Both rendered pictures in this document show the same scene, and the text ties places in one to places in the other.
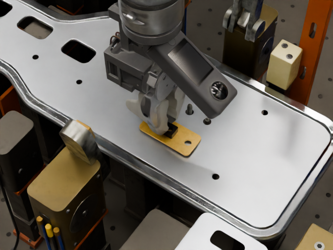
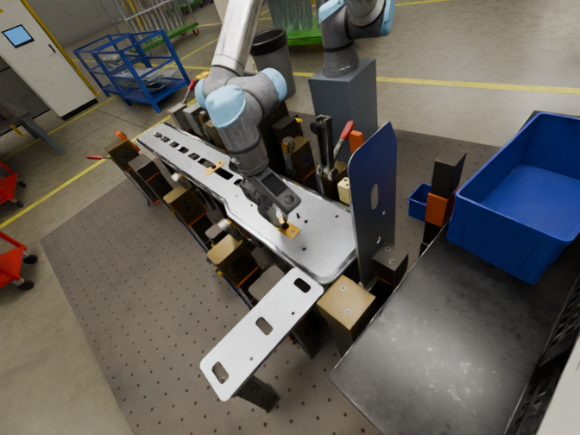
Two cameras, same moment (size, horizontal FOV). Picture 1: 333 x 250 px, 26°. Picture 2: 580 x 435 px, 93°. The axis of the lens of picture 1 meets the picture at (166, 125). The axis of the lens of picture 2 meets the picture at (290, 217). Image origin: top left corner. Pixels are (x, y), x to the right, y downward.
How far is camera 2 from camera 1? 0.39 m
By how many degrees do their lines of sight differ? 19
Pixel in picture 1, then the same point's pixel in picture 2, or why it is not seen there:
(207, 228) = (293, 276)
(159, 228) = (272, 275)
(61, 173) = (223, 245)
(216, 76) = (288, 192)
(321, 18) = not seen: hidden behind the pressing
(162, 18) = (248, 159)
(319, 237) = (344, 282)
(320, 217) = not seen: hidden behind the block
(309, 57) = not seen: hidden behind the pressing
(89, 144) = (231, 230)
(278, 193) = (335, 258)
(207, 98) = (281, 203)
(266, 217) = (326, 271)
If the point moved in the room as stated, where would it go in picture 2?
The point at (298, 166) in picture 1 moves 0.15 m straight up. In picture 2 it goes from (349, 243) to (342, 200)
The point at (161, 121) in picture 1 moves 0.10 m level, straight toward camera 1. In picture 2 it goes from (274, 219) to (265, 252)
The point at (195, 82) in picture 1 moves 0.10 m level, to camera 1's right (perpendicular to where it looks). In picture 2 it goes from (274, 194) to (320, 192)
